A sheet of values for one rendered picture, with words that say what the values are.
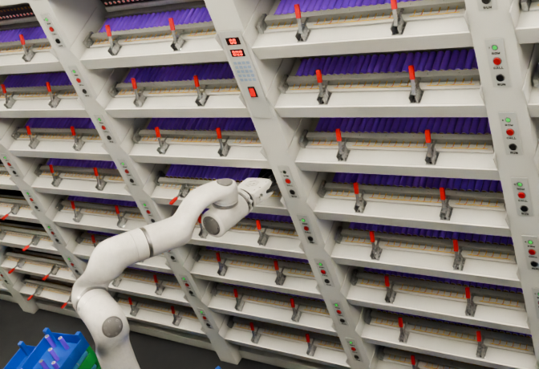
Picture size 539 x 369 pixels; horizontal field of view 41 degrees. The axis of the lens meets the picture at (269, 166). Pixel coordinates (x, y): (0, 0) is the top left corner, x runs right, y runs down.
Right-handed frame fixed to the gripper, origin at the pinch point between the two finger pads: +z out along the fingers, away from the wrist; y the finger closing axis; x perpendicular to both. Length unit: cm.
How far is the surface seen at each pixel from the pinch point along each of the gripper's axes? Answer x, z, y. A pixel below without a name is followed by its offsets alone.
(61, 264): 60, 12, 147
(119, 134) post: -18, -8, 54
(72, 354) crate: 65, -34, 90
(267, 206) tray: 8.7, -3.0, 1.3
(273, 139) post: -17.5, -8.9, -11.5
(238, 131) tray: -16.4, -0.6, 7.5
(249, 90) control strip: -34.6, -13.1, -10.4
